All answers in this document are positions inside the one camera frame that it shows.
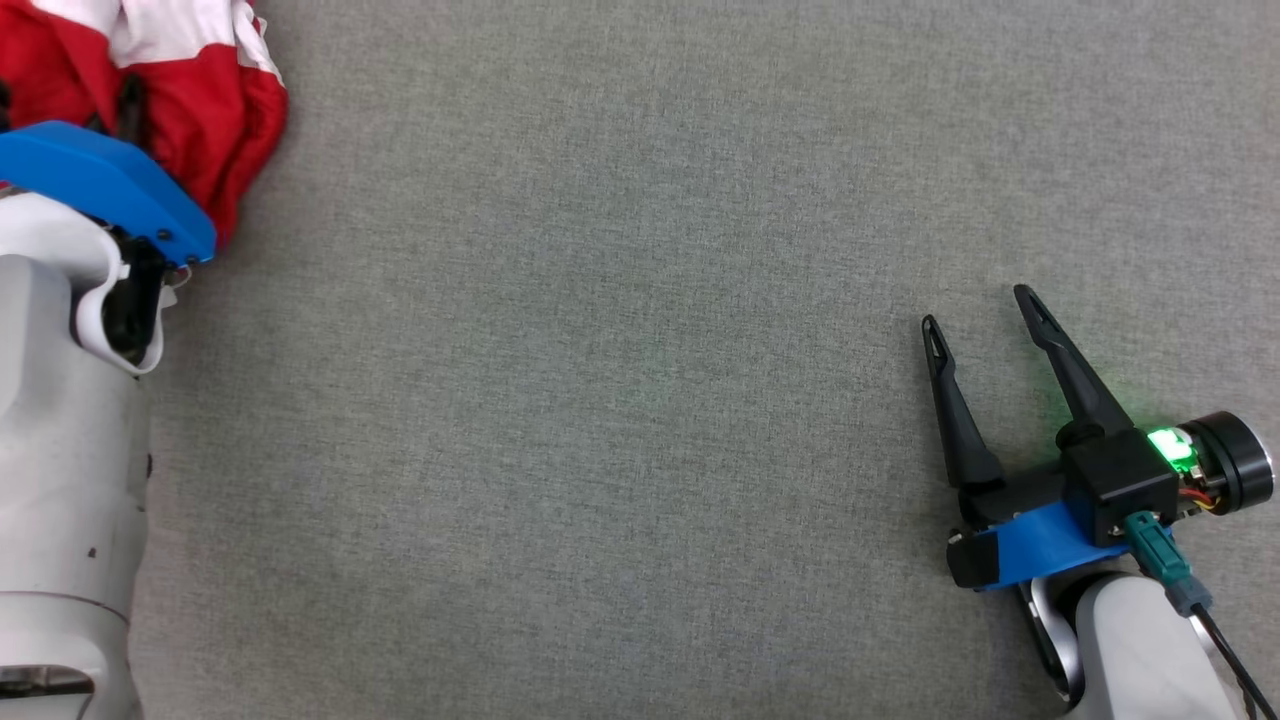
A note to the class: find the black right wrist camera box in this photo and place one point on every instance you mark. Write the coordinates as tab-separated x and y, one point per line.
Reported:
1120	485

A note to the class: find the blue right camera bracket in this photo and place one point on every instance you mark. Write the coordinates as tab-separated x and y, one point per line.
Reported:
1050	545

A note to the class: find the red white jersey garment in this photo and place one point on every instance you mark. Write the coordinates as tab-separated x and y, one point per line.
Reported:
200	110

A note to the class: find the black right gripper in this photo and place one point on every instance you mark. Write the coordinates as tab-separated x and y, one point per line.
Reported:
1010	495

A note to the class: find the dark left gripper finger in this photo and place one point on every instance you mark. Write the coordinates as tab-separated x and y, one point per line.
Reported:
4	108
132	105

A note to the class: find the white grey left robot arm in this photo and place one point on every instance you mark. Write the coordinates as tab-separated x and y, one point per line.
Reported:
60	450

